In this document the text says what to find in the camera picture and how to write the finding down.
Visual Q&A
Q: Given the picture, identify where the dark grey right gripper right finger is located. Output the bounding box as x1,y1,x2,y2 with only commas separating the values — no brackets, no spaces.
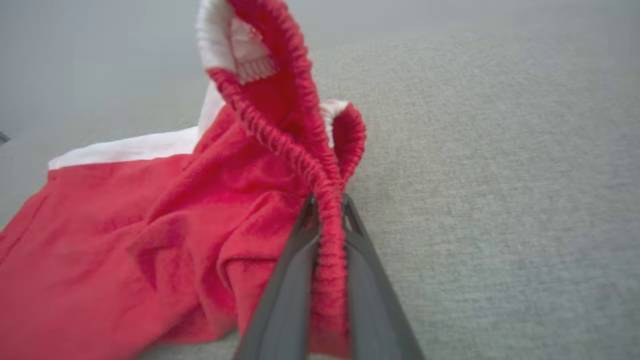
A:
341,192,427,360

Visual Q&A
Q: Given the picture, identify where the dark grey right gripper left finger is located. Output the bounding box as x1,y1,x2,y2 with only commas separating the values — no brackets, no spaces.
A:
234,194,322,360

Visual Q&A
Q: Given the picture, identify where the red shorts white stripe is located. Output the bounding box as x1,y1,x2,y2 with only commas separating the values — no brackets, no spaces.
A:
0,0,368,360

